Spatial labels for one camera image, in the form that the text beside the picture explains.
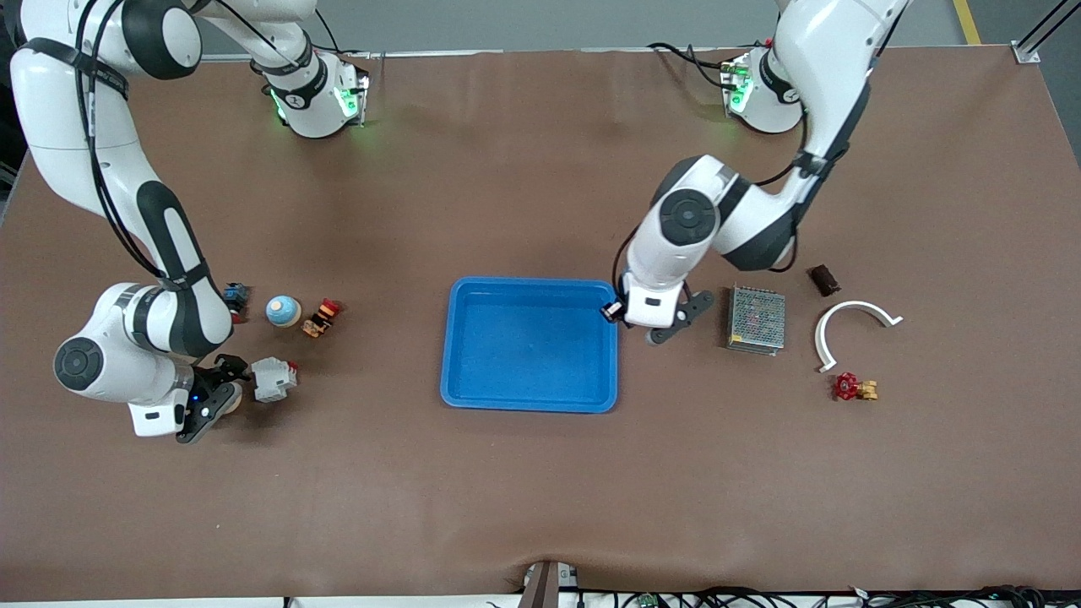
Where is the black base cable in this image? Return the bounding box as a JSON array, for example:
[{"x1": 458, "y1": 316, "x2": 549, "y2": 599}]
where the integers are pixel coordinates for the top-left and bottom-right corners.
[
  {"x1": 311, "y1": 8, "x2": 374, "y2": 62},
  {"x1": 649, "y1": 41, "x2": 736, "y2": 90}
]

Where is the blue plastic tray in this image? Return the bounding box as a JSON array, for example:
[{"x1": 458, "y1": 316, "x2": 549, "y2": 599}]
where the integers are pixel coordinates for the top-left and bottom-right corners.
[{"x1": 439, "y1": 277, "x2": 620, "y2": 415}]

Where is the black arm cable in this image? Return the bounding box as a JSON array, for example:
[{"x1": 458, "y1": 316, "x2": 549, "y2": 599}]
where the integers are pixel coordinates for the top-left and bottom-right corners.
[
  {"x1": 74, "y1": 0, "x2": 212, "y2": 288},
  {"x1": 612, "y1": 84, "x2": 883, "y2": 301}
]

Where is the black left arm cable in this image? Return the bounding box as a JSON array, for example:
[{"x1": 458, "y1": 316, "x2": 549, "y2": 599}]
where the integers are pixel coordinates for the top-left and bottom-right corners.
[{"x1": 612, "y1": 84, "x2": 883, "y2": 301}]

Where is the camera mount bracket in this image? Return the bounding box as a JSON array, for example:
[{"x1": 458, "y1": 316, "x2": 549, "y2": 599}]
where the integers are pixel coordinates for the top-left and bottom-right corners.
[{"x1": 517, "y1": 559, "x2": 580, "y2": 608}]

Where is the aluminium frame profile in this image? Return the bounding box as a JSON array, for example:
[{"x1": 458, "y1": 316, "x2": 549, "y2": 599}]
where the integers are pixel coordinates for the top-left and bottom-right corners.
[{"x1": 1016, "y1": 0, "x2": 1081, "y2": 65}]

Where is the brown table mat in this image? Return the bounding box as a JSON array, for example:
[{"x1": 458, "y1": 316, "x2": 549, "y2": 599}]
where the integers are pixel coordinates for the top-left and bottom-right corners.
[{"x1": 0, "y1": 46, "x2": 1081, "y2": 602}]

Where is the white circuit breaker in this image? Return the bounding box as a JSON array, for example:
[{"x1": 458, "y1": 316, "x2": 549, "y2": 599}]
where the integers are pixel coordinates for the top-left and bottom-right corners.
[{"x1": 251, "y1": 356, "x2": 300, "y2": 403}]

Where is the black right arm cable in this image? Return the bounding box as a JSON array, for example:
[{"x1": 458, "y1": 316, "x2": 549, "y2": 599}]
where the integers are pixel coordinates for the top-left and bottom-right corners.
[{"x1": 74, "y1": 0, "x2": 212, "y2": 288}]

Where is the white curved plastic bracket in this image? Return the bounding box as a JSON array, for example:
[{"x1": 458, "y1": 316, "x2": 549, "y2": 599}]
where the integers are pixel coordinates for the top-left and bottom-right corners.
[{"x1": 814, "y1": 300, "x2": 904, "y2": 374}]

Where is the metal mesh power supply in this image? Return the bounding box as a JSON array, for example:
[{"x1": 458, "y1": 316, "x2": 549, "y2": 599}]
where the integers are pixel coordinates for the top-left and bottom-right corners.
[{"x1": 726, "y1": 285, "x2": 787, "y2": 357}]

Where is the red handle brass valve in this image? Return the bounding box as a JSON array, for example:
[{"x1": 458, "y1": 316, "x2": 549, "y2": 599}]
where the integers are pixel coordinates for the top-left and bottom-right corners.
[{"x1": 834, "y1": 372, "x2": 879, "y2": 402}]

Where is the red yellow push button switch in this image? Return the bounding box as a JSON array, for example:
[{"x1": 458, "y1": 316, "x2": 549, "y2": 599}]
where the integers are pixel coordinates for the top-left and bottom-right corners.
[{"x1": 302, "y1": 298, "x2": 344, "y2": 339}]

